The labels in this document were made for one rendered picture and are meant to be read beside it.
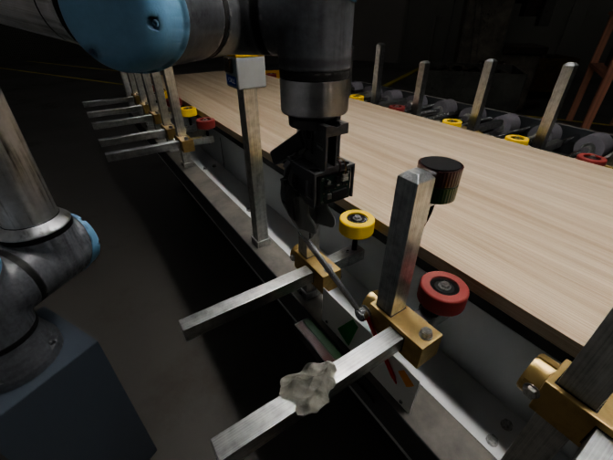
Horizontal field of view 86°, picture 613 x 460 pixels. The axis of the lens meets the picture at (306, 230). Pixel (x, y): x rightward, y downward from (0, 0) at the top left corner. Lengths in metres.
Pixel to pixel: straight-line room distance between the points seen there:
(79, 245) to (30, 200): 0.16
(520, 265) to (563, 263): 0.08
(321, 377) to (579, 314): 0.42
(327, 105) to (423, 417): 0.54
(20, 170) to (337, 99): 0.69
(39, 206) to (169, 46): 0.66
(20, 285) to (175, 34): 0.72
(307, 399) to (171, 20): 0.44
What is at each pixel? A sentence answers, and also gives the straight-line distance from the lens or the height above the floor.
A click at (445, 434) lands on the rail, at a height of 0.70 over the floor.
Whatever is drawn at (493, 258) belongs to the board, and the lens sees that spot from 0.72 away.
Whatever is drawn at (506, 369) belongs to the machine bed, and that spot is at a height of 0.71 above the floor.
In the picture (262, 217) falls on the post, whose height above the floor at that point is 0.80.
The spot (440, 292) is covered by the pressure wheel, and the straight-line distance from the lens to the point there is 0.60.
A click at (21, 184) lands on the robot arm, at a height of 0.99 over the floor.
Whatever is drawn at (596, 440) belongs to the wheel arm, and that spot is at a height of 0.96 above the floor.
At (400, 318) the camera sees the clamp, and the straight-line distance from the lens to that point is 0.58.
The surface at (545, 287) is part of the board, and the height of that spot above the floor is 0.90.
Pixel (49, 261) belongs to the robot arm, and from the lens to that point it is 0.97.
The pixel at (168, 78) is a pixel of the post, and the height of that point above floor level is 1.08.
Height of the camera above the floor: 1.29
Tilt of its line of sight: 33 degrees down
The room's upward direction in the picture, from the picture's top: straight up
